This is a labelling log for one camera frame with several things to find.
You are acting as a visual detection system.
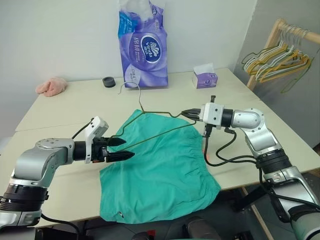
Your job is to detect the purple white tissue box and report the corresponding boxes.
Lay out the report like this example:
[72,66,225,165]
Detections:
[191,62,219,90]

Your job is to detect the olive wire hanger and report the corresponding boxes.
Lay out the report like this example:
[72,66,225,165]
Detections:
[117,81,201,151]

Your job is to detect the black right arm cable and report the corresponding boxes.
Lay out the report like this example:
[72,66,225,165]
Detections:
[203,123,320,223]

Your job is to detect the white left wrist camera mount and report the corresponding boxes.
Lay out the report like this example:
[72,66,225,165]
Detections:
[83,116,110,165]

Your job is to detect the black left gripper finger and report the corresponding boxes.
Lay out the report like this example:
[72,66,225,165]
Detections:
[106,150,136,163]
[107,136,126,147]

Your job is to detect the thin green wire hanger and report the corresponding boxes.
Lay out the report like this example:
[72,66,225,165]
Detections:
[280,55,317,94]

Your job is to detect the black round cap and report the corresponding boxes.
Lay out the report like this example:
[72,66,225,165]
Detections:
[102,76,117,89]

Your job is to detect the white wire hanger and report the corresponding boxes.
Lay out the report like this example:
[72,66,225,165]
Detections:
[243,40,296,74]

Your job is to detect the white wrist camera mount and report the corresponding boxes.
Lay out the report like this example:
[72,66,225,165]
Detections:
[83,116,110,165]
[200,102,225,130]

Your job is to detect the wooden table leg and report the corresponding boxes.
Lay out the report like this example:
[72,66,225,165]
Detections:
[240,187,274,240]

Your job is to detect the green shorts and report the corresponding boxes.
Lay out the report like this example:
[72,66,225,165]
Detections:
[99,108,222,224]

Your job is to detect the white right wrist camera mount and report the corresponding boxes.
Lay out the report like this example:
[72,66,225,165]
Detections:
[200,102,225,130]

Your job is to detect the dark grey rounded shape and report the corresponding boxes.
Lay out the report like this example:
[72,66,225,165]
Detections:
[184,215,214,240]

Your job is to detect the thin black left wrist cable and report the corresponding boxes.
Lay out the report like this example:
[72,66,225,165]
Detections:
[71,119,94,140]

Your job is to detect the wooden clothes rack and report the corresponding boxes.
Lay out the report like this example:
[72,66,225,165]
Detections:
[246,18,320,91]

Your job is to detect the black table bracket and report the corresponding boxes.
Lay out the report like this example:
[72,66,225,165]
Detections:
[229,185,270,212]

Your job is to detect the grey wire hanger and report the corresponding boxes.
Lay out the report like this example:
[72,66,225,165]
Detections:
[240,45,289,66]

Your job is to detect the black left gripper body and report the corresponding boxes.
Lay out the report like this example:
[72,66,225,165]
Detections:
[91,136,111,164]

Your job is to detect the yellow wire hanger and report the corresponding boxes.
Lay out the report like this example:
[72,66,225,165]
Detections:
[254,53,315,84]
[246,49,311,76]

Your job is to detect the purple tissue roll pack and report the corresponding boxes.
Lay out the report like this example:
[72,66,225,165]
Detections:
[116,0,170,89]

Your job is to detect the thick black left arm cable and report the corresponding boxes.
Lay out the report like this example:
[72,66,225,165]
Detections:
[40,213,81,240]

